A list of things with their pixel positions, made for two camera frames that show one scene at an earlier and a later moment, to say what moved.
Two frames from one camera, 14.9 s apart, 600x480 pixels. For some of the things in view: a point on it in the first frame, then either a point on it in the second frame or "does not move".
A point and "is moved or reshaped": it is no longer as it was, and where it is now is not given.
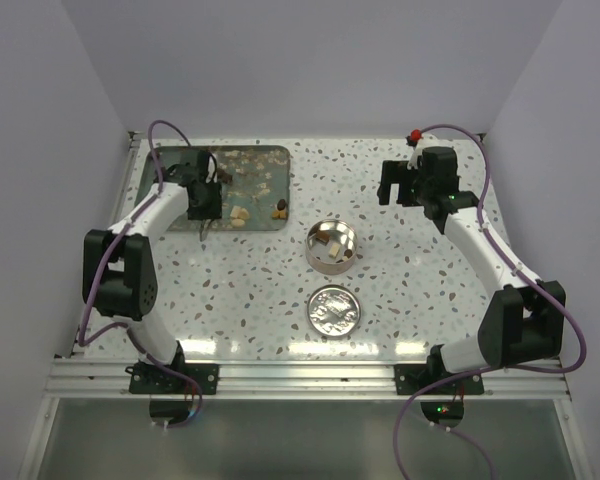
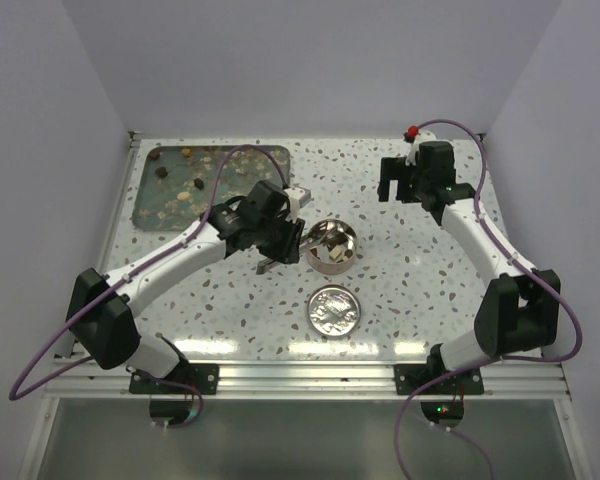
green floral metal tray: (256, 184) does not move
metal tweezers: (204, 228) is moved or reshaped
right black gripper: (393, 172) does not move
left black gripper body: (210, 206) → (278, 237)
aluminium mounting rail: (298, 379) does not move
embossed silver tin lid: (334, 310) does not move
